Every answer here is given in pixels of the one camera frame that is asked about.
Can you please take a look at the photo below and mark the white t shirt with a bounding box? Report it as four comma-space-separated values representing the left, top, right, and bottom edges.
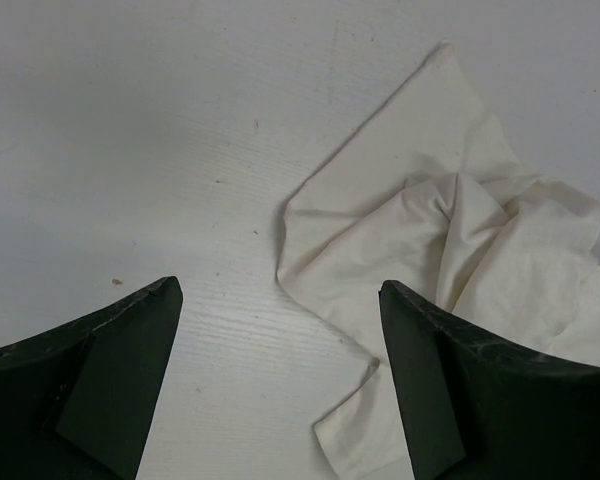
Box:
277, 44, 600, 479

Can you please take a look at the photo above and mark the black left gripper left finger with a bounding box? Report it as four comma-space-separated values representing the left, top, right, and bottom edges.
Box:
0, 276, 183, 479

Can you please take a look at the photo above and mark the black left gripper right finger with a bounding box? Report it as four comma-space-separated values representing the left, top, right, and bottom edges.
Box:
379, 280, 600, 479

